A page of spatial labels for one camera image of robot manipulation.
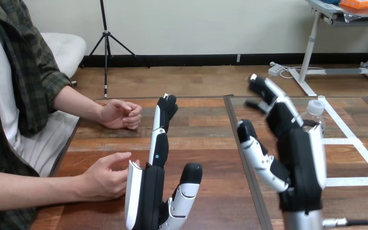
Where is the person's hand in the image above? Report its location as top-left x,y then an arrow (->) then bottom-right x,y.
100,99 -> 143,130
77,151 -> 141,202

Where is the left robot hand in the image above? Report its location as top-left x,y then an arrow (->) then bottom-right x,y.
124,93 -> 203,230

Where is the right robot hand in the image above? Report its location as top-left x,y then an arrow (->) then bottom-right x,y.
236,73 -> 327,213

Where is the person's forearm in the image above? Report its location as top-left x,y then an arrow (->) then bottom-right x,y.
53,85 -> 104,125
0,171 -> 85,213

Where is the clear water bottle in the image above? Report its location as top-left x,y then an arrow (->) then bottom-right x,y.
299,99 -> 326,135

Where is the person's body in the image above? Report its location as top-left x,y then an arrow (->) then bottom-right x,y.
0,0 -> 81,230

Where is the black tripod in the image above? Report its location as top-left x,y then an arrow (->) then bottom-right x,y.
80,0 -> 138,99

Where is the white cushioned chair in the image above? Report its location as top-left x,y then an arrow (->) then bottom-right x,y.
40,32 -> 87,86

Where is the white power strip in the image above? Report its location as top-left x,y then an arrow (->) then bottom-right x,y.
267,62 -> 284,77

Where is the white desk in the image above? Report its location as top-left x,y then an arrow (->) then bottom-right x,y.
288,0 -> 368,97

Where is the orange thing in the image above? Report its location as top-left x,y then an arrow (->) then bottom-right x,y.
340,0 -> 368,10

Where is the black cable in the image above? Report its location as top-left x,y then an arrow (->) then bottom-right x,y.
322,218 -> 368,230

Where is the tangle of cables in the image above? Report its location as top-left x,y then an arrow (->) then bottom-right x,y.
279,66 -> 326,80

